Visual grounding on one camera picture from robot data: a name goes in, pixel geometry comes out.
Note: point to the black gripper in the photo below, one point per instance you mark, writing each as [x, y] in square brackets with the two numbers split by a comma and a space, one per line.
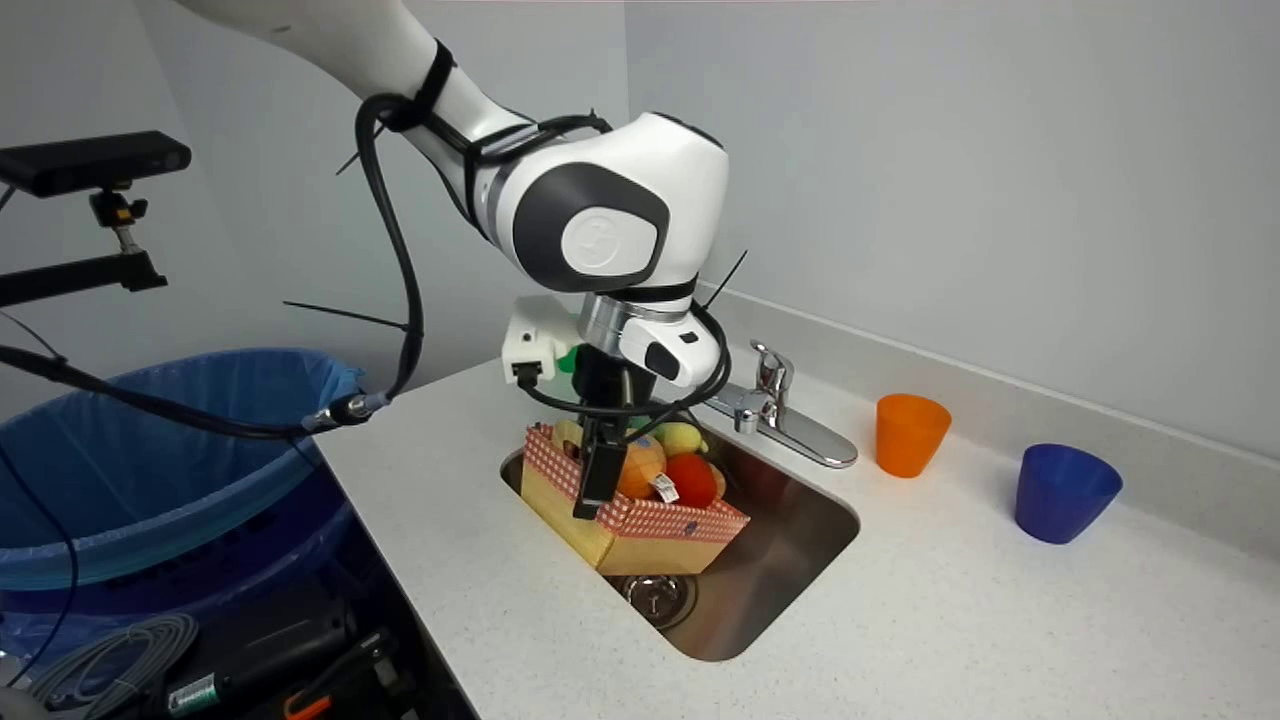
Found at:
[600, 383]

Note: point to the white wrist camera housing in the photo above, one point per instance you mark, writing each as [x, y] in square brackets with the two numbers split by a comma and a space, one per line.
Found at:
[534, 345]

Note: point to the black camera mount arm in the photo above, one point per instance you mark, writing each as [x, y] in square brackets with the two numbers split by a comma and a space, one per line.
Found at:
[80, 273]

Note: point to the blue trash bin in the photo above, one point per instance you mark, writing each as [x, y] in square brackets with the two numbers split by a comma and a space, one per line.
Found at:
[133, 493]

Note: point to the stainless steel sink basin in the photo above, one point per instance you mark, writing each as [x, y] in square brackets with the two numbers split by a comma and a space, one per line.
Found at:
[785, 541]

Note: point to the red toy fruit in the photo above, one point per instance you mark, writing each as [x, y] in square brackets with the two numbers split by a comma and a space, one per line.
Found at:
[694, 482]

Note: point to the black stereo camera bar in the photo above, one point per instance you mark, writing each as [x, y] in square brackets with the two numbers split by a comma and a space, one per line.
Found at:
[95, 162]

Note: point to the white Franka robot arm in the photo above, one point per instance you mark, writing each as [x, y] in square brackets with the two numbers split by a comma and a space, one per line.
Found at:
[403, 54]

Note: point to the pale yellow toy fruit slice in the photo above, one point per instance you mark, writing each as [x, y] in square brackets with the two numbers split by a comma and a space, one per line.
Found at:
[567, 431]

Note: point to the black tool with green label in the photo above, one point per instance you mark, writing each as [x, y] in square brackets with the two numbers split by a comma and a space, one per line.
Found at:
[252, 663]

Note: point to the chrome sink faucet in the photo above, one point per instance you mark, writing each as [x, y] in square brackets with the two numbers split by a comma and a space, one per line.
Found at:
[800, 435]

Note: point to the blue plastic cup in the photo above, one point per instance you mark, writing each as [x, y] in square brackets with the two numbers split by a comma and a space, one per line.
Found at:
[1062, 493]

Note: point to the orange plastic cup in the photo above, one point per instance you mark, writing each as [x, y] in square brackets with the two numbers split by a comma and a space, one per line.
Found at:
[908, 435]

